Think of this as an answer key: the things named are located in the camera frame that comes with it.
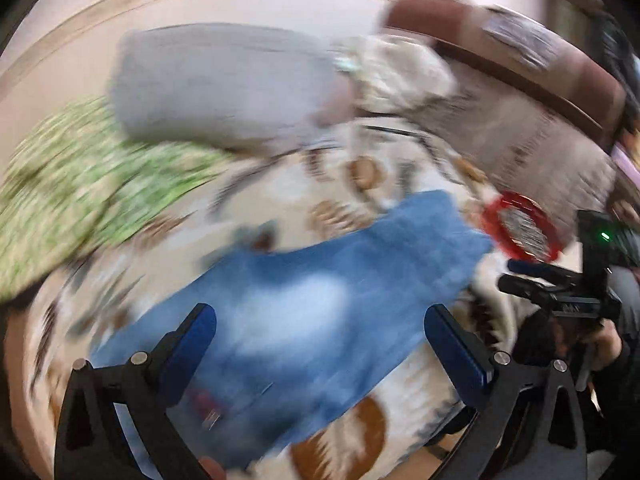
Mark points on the brown striped bed cover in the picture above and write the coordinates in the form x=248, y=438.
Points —
x=522, y=147

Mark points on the red bowl of seeds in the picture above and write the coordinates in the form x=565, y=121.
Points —
x=521, y=229

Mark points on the grey cloth on headboard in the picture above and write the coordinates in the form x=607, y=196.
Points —
x=531, y=44

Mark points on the leaf pattern beige blanket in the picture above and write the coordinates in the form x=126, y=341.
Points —
x=293, y=202

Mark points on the blue denim jeans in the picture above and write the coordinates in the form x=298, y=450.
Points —
x=303, y=336

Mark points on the green white patterned quilt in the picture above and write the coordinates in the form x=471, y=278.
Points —
x=76, y=183

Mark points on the grey quilted pillow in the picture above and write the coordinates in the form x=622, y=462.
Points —
x=259, y=90

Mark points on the cream floral pillow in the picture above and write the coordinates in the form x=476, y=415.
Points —
x=393, y=73

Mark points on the person right hand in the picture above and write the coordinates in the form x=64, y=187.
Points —
x=610, y=351

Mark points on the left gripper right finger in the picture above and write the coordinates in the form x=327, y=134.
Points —
x=527, y=422

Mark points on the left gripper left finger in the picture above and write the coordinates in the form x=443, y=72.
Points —
x=90, y=442

